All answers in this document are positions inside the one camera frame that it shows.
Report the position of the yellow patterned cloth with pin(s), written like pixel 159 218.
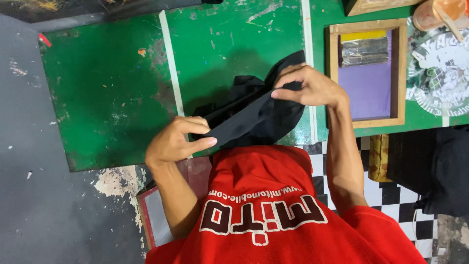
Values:
pixel 379 157

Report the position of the wooden screen printing frame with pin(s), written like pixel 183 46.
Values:
pixel 399 73

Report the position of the person's red printed shirt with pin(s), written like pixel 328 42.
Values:
pixel 278 234

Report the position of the red framed printing screen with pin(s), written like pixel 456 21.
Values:
pixel 155 216

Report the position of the black fabric garment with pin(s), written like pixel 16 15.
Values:
pixel 256 113

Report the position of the red tape strip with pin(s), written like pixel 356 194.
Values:
pixel 44 39

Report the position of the pile of black fabric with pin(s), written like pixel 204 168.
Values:
pixel 432 168

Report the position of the person's left hand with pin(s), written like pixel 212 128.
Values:
pixel 168 143

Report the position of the white and green printed cloth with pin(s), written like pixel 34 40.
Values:
pixel 443 73

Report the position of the person's right hand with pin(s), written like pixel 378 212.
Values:
pixel 317 88

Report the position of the orange plastic cup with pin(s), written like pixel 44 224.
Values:
pixel 427 16

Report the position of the dark painted board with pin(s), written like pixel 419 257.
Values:
pixel 73 9

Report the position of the grey stained squeegee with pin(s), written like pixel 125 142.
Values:
pixel 364 51

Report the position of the wooden stirring stick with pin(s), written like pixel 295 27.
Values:
pixel 449 22

